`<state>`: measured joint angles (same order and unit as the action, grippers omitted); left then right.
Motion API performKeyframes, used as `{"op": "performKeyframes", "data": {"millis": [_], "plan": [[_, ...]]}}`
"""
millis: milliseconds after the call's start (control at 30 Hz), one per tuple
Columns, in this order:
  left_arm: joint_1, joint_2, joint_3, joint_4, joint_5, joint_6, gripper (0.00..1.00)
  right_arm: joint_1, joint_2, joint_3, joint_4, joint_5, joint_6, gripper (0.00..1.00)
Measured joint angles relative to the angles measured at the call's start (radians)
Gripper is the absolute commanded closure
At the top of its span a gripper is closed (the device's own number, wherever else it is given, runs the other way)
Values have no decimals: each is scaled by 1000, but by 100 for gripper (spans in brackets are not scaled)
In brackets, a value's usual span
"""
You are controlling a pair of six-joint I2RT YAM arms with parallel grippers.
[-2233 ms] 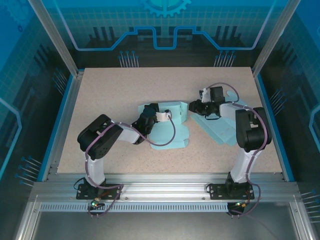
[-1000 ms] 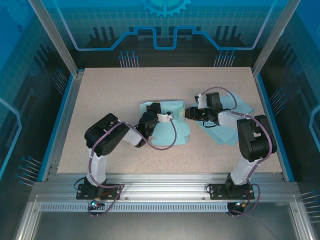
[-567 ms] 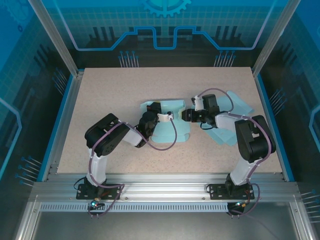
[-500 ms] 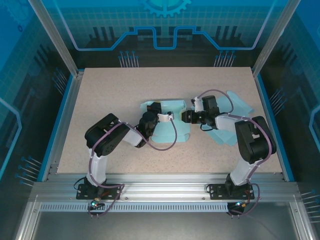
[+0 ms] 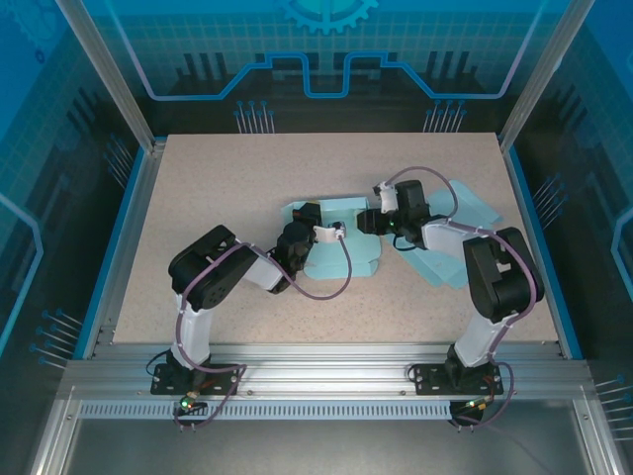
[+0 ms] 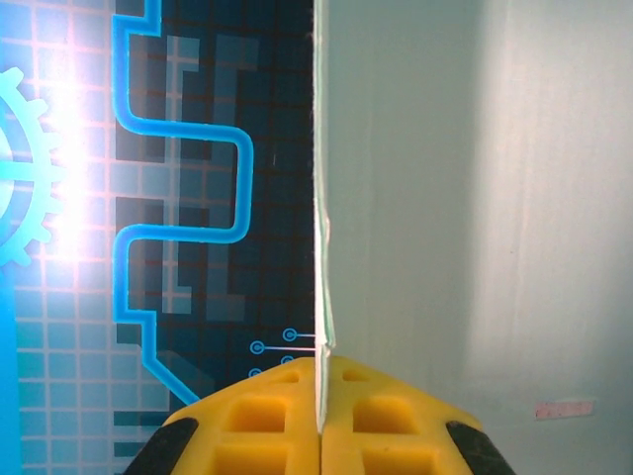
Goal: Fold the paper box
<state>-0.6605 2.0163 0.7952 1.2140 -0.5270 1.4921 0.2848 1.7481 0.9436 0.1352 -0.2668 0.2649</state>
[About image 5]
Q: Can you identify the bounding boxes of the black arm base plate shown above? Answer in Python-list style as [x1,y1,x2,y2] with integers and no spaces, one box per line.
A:
[150,363,242,397]
[409,362,504,397]

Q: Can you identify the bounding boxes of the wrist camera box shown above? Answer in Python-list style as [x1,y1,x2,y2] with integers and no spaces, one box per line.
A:
[314,221,347,244]
[370,180,400,214]

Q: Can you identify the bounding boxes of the aluminium frame beam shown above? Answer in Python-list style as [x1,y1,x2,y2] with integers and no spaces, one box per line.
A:
[63,343,589,402]

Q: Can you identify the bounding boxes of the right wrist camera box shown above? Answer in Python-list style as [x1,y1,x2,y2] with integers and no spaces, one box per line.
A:
[370,180,400,214]

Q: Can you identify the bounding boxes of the slotted grey cable duct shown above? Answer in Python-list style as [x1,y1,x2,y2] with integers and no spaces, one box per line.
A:
[78,401,454,422]

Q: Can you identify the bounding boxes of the aluminium frame post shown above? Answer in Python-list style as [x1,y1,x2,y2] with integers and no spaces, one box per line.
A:
[52,0,168,155]
[497,0,598,153]

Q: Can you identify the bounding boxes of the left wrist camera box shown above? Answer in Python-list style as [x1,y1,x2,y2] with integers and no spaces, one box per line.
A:
[314,221,347,244]

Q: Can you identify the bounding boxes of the light blue paper box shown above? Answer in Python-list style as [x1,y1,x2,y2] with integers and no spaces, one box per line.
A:
[393,179,506,291]
[281,195,383,281]

